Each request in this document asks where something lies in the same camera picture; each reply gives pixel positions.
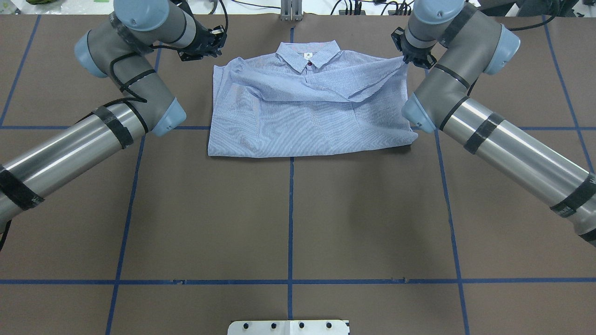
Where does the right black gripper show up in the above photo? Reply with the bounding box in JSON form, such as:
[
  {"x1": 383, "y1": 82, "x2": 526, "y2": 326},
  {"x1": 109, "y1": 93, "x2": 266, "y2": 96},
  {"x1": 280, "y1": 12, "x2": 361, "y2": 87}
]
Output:
[{"x1": 401, "y1": 40, "x2": 438, "y2": 70}]

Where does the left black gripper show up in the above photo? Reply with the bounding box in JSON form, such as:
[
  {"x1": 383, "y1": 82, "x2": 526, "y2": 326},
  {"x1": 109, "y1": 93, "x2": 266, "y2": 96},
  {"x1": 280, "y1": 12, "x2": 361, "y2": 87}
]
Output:
[{"x1": 177, "y1": 26, "x2": 226, "y2": 61}]

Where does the light blue striped shirt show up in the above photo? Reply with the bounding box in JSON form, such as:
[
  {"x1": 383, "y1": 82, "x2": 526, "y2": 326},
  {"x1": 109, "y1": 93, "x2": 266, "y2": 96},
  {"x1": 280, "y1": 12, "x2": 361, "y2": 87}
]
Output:
[{"x1": 207, "y1": 41, "x2": 418, "y2": 158}]

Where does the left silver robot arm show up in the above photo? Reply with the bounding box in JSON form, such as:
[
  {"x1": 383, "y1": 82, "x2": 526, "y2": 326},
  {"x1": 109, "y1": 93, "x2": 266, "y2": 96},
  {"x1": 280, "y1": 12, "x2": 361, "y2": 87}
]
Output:
[{"x1": 0, "y1": 0, "x2": 229, "y2": 237}]

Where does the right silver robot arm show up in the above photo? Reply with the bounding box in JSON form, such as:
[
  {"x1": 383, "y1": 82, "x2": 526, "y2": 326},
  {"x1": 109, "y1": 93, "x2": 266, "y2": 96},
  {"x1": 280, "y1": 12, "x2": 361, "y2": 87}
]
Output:
[{"x1": 392, "y1": 0, "x2": 596, "y2": 246}]

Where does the green cloth pouch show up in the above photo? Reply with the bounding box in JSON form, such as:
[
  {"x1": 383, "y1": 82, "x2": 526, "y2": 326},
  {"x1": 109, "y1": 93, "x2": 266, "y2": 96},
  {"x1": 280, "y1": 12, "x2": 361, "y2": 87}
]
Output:
[{"x1": 26, "y1": 0, "x2": 59, "y2": 6}]

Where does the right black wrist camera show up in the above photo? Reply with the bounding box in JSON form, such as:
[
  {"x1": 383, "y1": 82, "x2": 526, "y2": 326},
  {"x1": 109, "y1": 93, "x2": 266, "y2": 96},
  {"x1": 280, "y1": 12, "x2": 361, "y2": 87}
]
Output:
[{"x1": 390, "y1": 27, "x2": 405, "y2": 52}]

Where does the aluminium frame post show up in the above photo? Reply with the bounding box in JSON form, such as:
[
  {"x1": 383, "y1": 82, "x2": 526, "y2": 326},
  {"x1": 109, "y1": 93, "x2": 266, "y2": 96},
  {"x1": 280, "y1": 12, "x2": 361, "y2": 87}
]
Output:
[{"x1": 280, "y1": 0, "x2": 304, "y2": 22}]

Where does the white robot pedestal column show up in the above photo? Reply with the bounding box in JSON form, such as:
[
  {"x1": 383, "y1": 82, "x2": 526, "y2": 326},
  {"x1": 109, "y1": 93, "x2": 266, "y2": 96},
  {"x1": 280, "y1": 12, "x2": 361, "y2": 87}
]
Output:
[{"x1": 227, "y1": 320, "x2": 351, "y2": 335}]

